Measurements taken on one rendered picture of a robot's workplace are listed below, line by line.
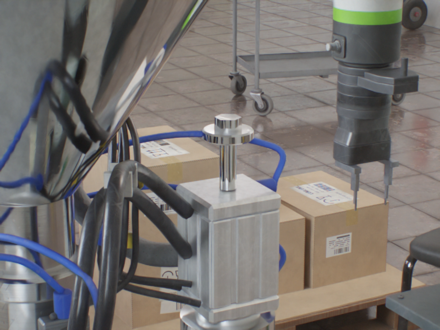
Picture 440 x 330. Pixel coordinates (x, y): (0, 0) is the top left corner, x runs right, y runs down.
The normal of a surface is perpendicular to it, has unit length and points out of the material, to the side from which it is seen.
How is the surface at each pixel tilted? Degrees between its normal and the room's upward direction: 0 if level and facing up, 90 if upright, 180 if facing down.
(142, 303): 90
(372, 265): 90
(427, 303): 0
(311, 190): 0
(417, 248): 53
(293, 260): 90
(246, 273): 90
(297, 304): 0
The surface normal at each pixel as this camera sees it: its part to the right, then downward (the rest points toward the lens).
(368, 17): -0.11, 0.30
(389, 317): -0.88, 0.15
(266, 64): 0.00, -0.96
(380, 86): -0.62, 0.23
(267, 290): 0.46, 0.26
